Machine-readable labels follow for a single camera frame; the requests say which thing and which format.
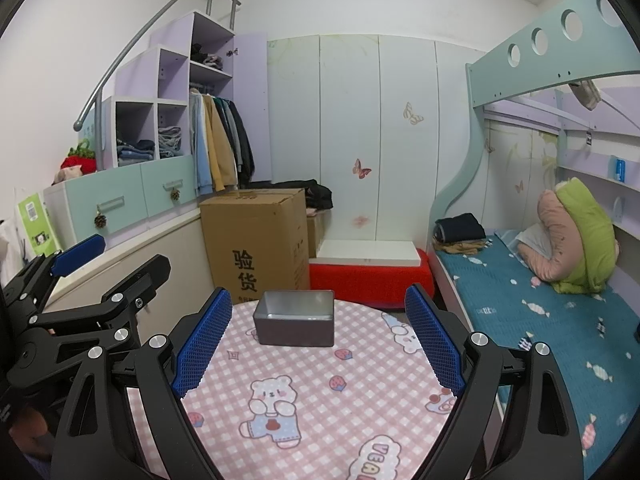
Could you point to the green paper bag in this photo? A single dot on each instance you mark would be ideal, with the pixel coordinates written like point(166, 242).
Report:
point(37, 225)

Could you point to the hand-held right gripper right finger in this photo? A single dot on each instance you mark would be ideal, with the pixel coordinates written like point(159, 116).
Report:
point(435, 345)

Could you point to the small blue box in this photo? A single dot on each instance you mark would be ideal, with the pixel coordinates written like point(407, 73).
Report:
point(621, 170)

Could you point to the tan hanging jacket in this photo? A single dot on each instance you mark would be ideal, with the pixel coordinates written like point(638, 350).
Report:
point(222, 150)

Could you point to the red plush toy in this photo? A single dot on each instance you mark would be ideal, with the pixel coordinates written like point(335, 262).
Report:
point(80, 162)

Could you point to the grey metal handrail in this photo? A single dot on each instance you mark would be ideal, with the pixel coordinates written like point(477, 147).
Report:
point(150, 20)

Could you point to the cream curved cabinet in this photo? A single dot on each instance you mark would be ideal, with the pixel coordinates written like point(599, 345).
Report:
point(165, 240)

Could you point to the pink and green pillow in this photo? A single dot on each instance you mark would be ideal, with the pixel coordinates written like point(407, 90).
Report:
point(590, 240)

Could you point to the white pillow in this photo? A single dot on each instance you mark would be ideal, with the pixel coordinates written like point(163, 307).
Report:
point(532, 237)

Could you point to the dark metal box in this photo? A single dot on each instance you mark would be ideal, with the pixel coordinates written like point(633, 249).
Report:
point(295, 330)

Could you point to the purple shelf unit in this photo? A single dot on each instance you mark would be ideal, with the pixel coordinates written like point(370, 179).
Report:
point(170, 35)

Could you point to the grey and black folded garments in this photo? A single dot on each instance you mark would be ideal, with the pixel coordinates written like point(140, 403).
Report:
point(205, 57)

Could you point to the clip lamp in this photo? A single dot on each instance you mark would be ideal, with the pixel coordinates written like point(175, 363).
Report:
point(587, 94)

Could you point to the light blue hanging shirt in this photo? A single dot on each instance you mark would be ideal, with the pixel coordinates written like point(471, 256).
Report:
point(201, 150)

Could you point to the red cushion stool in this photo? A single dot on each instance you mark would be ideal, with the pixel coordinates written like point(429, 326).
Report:
point(370, 280)

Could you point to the white yellow butterfly sticker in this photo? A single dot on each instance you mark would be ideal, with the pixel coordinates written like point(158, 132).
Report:
point(412, 114)

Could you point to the teal bunk bed frame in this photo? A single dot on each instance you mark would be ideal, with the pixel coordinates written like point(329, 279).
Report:
point(500, 75)

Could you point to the teal printed bed sheet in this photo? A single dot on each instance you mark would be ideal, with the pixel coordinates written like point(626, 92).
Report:
point(525, 310)

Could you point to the folded blue jeans stack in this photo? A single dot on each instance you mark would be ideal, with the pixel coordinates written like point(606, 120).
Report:
point(136, 152)

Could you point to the pink checked tablecloth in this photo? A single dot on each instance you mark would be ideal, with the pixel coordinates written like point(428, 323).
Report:
point(325, 410)

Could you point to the folded grey jeans stack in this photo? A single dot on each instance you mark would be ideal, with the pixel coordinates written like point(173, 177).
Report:
point(170, 142)

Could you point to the white board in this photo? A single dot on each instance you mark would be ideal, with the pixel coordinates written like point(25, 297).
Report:
point(370, 252)

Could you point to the folded black clothes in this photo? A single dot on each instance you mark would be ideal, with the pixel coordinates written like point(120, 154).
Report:
point(460, 227)

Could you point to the black clothes pile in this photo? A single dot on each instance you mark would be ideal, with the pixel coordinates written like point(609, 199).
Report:
point(320, 194)

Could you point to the black hanging jacket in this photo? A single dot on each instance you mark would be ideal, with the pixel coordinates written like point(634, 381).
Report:
point(245, 145)

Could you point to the teal drawer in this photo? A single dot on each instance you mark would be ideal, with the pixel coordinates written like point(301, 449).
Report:
point(167, 175)
point(105, 195)

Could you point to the person's left hand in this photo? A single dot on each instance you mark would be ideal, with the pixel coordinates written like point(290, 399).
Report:
point(32, 435)

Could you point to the small cardboard box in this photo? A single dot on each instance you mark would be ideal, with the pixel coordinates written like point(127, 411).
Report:
point(315, 235)

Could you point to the folded tan cloth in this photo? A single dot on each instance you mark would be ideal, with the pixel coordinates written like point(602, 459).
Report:
point(460, 248)

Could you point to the white panel wardrobe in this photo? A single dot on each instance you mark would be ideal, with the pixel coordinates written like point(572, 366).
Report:
point(375, 135)

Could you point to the pink plush toy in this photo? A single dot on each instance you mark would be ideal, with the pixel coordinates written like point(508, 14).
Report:
point(67, 174)

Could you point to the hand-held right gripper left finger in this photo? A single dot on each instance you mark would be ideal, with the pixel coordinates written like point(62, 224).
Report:
point(202, 345)

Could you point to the pale pink butterfly sticker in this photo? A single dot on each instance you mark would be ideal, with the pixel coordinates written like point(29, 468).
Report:
point(360, 220)

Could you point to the large cardboard box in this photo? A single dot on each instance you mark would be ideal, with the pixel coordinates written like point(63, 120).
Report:
point(250, 230)

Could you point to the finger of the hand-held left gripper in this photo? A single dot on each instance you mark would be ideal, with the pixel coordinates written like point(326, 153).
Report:
point(77, 250)
point(145, 280)

